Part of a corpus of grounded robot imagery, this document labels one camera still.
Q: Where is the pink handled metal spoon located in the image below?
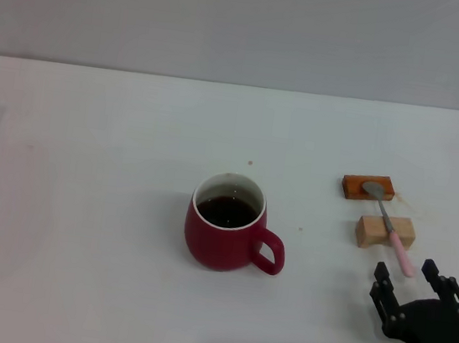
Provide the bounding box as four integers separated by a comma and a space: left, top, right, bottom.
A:
350, 179, 428, 279

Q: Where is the red ceramic coffee cup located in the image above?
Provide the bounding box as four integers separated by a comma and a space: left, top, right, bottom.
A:
178, 167, 296, 281

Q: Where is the light wooden arch block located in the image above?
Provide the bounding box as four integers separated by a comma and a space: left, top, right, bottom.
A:
352, 210, 420, 256

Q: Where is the dark orange wooden block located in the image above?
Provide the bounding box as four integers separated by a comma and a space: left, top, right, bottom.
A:
339, 169, 397, 206

